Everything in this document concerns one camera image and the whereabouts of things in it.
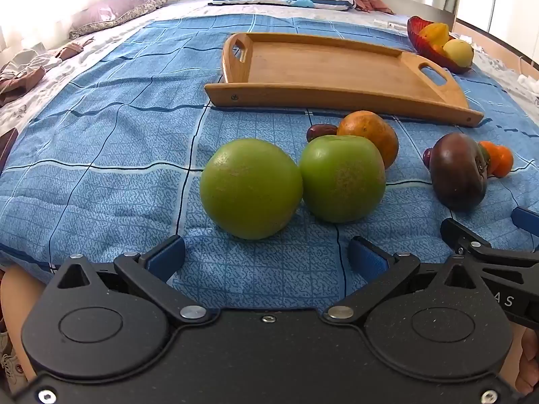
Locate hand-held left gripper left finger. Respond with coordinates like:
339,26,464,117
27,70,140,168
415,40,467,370
55,236,208,326

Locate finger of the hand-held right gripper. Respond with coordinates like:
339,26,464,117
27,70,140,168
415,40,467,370
511,207,539,242
441,217,539,268

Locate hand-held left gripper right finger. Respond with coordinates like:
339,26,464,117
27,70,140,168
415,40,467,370
323,236,483,325

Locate dark purple fruit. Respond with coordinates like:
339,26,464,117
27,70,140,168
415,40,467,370
430,132,491,212

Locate small tangerine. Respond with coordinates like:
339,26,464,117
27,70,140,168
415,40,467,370
489,146,514,178
479,141,501,161

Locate green apple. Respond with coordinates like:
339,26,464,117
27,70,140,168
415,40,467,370
299,135,387,224

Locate green orange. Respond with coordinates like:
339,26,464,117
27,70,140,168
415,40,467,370
199,138,304,240

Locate brownish orange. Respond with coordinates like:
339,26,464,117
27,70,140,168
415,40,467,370
337,110,399,170

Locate wooden tray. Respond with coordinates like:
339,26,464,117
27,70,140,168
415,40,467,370
204,32,485,128

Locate person's right hand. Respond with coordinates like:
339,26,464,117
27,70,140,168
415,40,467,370
511,328,539,396

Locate blue plaid blanket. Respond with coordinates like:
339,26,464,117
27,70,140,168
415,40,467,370
0,12,539,304

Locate yellow pear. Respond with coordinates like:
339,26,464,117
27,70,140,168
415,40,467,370
443,39,474,68

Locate white crumpled cloth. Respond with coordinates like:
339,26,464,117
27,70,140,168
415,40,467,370
450,30,485,51

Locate yellow starfruit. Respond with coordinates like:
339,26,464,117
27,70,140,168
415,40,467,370
419,22,450,49

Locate red glass bowl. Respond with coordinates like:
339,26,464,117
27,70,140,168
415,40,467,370
407,15,474,74

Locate bed with light sheet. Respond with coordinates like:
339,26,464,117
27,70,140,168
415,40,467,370
0,0,539,304

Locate brown clothing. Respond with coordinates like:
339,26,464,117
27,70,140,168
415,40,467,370
0,38,95,108

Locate purple pillow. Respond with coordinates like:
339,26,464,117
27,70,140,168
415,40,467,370
68,0,173,38

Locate white charger cable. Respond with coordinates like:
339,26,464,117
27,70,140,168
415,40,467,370
517,57,539,104

